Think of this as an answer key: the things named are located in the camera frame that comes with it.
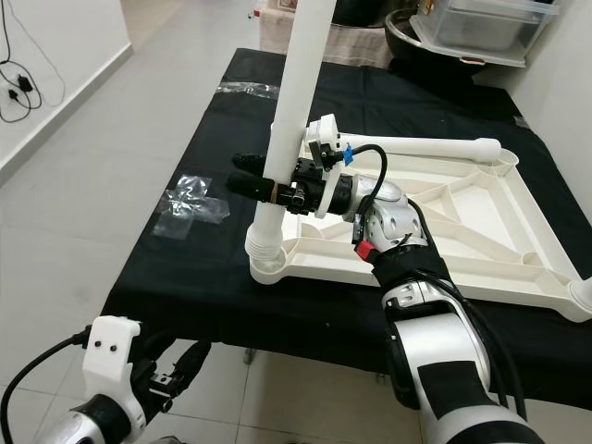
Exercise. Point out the white plastic table top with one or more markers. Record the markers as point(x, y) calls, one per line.
point(490, 217)

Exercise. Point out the beige cloth covered bench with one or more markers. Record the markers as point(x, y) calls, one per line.
point(361, 42)

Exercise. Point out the clear plastic storage box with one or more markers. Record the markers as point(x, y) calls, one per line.
point(490, 28)

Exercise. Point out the black wok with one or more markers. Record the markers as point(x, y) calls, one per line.
point(407, 51)

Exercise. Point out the large clear tape patch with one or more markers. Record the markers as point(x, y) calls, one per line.
point(194, 205)

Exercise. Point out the narrow clear tape strip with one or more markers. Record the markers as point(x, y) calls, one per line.
point(245, 90)

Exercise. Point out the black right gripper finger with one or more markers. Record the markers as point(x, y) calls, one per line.
point(248, 190)
point(250, 162)

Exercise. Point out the black plastic bag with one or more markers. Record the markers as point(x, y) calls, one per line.
point(361, 9)

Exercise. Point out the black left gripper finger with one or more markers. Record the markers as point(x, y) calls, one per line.
point(162, 346)
point(195, 361)

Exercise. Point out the black tablecloth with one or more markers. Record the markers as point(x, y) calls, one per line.
point(203, 296)

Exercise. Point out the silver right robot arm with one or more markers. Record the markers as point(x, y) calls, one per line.
point(453, 388)

